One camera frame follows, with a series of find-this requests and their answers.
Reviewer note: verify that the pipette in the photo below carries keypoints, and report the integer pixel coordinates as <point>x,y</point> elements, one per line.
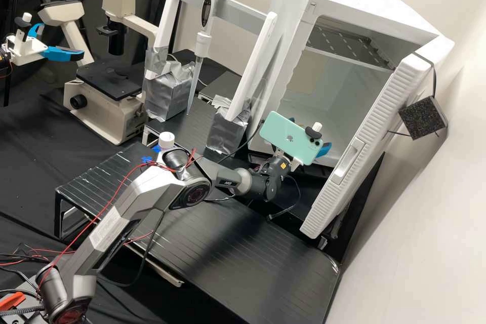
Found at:
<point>207,9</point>

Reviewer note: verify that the incubator door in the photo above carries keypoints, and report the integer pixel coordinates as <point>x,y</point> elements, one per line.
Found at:
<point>357,141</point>

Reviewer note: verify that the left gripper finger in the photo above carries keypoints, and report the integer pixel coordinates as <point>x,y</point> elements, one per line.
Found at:
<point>36,28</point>
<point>64,53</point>

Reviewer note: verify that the white incubator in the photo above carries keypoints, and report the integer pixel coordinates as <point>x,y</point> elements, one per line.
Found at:
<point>341,5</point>

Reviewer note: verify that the black stand pole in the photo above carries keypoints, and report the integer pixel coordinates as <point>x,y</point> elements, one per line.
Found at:
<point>9,35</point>

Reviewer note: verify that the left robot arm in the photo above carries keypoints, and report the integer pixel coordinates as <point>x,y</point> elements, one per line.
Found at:
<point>3,56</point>

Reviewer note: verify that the right wrist camera phone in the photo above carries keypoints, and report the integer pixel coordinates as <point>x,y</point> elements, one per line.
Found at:
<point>284,134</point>

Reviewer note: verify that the orange clamp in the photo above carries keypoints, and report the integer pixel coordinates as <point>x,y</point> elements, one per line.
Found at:
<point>11,297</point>

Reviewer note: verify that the blue bottle holder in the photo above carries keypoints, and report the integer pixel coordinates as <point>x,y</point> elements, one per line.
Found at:
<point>155,148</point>

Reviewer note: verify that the cream microscope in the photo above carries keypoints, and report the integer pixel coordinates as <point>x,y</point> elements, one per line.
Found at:
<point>102,111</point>

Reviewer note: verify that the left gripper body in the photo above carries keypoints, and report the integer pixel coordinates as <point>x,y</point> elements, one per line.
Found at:
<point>24,50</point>

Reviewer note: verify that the white pipette stand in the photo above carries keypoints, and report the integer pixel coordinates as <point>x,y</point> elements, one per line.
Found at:
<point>167,20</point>

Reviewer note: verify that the small bottle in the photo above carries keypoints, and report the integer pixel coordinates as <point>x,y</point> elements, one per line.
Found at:
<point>166,140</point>

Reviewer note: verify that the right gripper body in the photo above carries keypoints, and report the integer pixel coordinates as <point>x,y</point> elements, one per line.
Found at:
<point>295,164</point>

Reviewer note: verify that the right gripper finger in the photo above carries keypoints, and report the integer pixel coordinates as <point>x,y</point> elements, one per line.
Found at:
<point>294,120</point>
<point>325,148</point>

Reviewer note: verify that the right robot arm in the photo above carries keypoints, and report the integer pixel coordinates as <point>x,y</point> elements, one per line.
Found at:
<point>148,187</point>

